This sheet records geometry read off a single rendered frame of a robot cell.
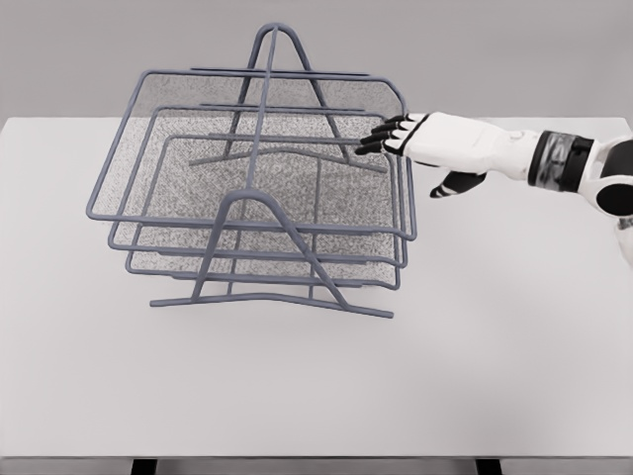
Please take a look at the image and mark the grey wire rack frame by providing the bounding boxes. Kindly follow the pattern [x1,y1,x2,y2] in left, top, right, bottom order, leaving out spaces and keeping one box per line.
[149,22,396,319]

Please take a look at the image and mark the grey mesh folder tray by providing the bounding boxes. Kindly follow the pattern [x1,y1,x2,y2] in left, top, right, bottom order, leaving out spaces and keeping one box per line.
[125,133,405,294]
[107,102,414,272]
[84,68,422,242]

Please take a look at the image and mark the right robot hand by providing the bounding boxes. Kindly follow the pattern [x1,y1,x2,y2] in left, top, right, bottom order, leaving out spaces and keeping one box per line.
[354,111,498,200]

